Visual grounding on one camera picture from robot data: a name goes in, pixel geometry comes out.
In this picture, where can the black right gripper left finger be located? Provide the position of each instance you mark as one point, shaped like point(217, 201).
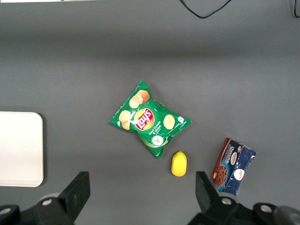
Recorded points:
point(75, 194)

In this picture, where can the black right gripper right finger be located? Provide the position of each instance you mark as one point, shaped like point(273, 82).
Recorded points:
point(207, 197)

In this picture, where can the blue chocolate cookie box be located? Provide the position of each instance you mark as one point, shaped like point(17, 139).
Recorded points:
point(232, 166)

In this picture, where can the white rectangular plastic tray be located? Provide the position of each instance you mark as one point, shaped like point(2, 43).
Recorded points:
point(21, 150)

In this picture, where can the yellow lemon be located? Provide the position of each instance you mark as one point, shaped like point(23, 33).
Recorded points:
point(179, 165)

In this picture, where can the green Lays chips bag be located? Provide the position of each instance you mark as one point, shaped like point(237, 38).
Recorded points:
point(147, 122)

